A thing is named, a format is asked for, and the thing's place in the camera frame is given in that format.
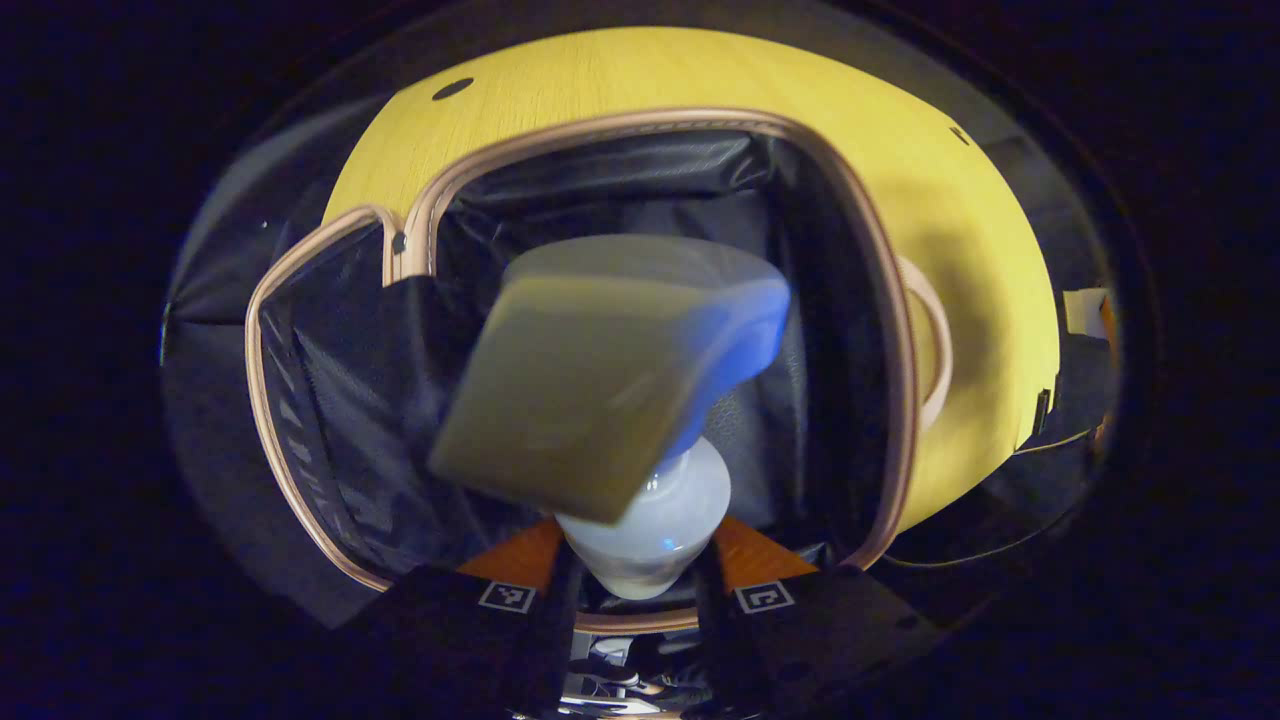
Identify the white pump bottle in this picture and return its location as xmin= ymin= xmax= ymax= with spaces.
xmin=428 ymin=234 xmax=793 ymax=602

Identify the pink suitcase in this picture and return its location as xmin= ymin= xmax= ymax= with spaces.
xmin=245 ymin=107 xmax=953 ymax=635

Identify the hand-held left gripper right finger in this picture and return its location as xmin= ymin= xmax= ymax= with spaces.
xmin=695 ymin=515 xmax=946 ymax=720

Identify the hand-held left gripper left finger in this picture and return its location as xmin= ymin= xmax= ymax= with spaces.
xmin=330 ymin=517 xmax=586 ymax=720

